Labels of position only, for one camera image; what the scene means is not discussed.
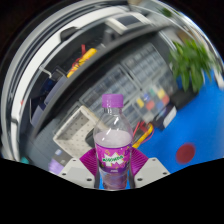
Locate flat round red coaster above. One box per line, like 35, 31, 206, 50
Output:
175, 142, 197, 165

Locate green potted plant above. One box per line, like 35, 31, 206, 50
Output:
168, 39, 218, 94

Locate white pegboard tray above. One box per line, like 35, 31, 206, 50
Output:
53, 105, 101, 159

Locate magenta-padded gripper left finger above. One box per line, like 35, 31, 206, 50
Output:
58, 147, 100, 189

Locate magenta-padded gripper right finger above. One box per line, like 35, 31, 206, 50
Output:
128, 146, 171, 189

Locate clear purple-capped drink bottle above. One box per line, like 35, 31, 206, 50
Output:
93, 93, 134, 191

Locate flat black box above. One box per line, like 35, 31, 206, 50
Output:
156, 89, 198, 132

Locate black card with blue spot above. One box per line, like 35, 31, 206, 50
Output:
53, 148, 73, 168

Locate grey small-parts drawer cabinet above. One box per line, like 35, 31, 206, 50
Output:
119, 43, 168, 88
123, 96, 148, 131
79, 64, 141, 111

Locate black shelf unit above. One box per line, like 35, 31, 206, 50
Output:
1, 0, 188, 161

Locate drawer cabinet with coloured drawers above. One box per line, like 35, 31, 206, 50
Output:
134, 84, 178, 124

